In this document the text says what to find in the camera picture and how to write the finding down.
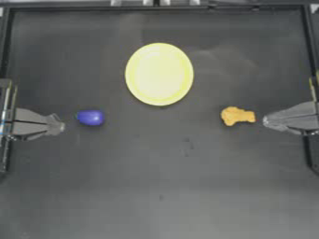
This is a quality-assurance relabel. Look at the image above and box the brown toy chicken wing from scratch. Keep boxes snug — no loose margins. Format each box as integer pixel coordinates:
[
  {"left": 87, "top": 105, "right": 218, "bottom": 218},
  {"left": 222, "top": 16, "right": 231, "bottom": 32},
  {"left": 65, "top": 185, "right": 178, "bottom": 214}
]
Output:
[{"left": 219, "top": 105, "right": 257, "bottom": 127}]

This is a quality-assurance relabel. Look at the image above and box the yellow oval plate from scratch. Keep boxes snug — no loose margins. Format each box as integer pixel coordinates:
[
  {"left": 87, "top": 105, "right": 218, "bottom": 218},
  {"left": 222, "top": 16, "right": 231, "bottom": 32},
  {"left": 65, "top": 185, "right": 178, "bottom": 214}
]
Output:
[{"left": 125, "top": 42, "right": 197, "bottom": 106}]

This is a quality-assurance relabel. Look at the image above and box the blue toy eggplant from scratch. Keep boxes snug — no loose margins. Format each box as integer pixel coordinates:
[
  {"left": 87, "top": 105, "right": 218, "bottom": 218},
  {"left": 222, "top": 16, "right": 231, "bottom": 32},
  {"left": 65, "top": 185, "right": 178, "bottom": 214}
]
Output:
[{"left": 75, "top": 109, "right": 106, "bottom": 127}]

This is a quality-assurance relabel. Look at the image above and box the black table frame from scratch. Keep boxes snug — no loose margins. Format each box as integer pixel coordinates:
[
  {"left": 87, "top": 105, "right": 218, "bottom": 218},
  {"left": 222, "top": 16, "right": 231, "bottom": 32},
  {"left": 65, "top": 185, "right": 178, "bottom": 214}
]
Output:
[{"left": 0, "top": 1, "right": 319, "bottom": 104}]

